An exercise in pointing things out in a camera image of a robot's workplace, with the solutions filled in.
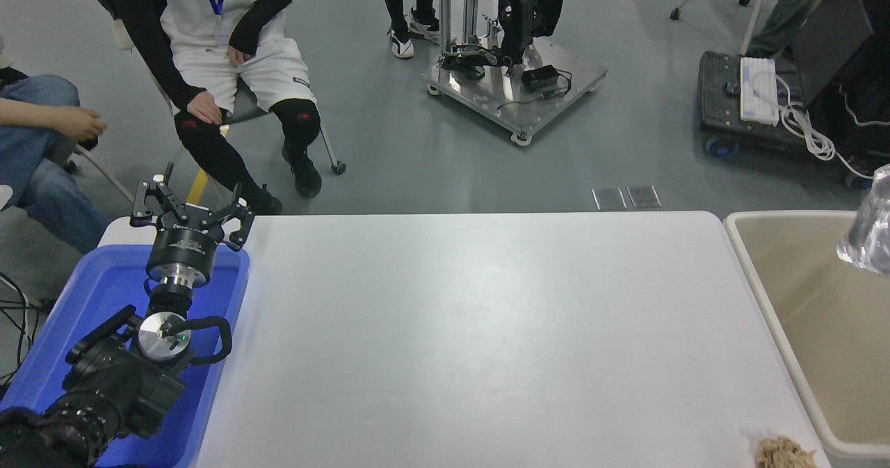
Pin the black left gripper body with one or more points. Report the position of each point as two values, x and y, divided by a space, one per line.
184 245

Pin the silver foil plate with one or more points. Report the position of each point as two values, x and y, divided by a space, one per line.
872 238

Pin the silver floor plate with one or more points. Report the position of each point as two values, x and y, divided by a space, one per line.
644 197
609 199

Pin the person's hand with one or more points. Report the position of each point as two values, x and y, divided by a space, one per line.
82 122

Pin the person's right hand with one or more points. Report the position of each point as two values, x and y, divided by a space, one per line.
206 108

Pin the person's left hand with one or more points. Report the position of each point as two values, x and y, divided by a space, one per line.
240 54

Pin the blue plastic tray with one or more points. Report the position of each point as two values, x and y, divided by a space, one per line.
104 287

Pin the person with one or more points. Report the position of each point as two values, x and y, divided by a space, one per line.
42 190
396 2
201 9
793 2

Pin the grey chair with metal legs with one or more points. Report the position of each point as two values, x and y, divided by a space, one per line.
247 103

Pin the black power adapter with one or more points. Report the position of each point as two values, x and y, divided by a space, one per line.
540 77

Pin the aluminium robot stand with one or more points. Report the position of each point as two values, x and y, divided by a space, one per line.
514 23

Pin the black wheeled cart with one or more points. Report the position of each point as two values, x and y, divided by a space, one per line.
719 99

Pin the white-legged wheeled chair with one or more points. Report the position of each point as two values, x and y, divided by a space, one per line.
754 19

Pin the crumpled tan paper ball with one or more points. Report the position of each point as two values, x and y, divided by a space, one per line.
786 453

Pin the large pale plastic bin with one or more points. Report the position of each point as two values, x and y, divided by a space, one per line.
834 343

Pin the dark computer case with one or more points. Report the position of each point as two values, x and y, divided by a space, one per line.
831 37

